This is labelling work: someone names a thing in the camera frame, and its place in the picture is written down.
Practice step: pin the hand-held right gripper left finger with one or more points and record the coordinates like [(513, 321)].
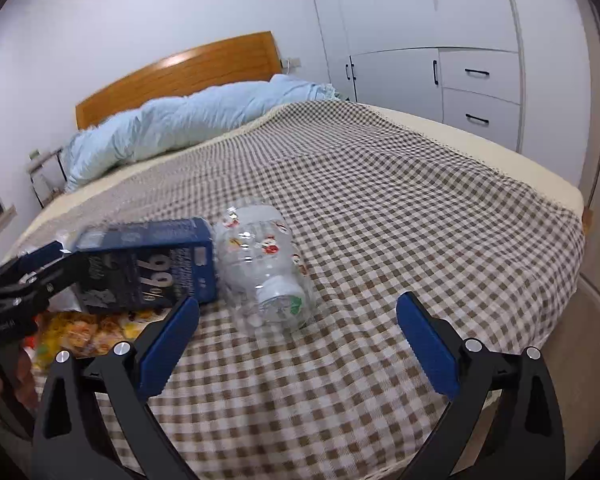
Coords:
[(170, 345)]

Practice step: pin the wall socket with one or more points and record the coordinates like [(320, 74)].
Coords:
[(291, 62)]

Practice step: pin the light blue duvet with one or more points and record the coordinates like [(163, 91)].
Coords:
[(180, 125)]

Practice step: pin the person's left hand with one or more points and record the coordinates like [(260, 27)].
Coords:
[(15, 375)]

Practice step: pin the yellow snack packet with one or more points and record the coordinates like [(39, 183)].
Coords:
[(80, 332)]

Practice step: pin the dark blue carton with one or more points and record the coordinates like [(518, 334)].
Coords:
[(145, 265)]

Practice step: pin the cream bed sheet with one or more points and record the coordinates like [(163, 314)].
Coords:
[(505, 155)]

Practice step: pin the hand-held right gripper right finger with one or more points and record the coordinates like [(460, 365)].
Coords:
[(427, 345)]

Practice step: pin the brown checkered bedspread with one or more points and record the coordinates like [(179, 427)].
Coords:
[(405, 235)]

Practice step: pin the white wardrobe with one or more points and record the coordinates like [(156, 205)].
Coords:
[(380, 10)]

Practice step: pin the printed clear plastic bottle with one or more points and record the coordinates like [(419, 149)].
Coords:
[(260, 270)]

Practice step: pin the black metal bedside rack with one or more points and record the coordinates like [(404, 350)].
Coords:
[(45, 157)]

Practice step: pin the light wooden door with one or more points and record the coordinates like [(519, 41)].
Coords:
[(597, 160)]

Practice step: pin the white wardrobe drawer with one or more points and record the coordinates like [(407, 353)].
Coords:
[(480, 72), (480, 120)]

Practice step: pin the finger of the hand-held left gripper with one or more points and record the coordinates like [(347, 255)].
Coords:
[(50, 282), (30, 262)]

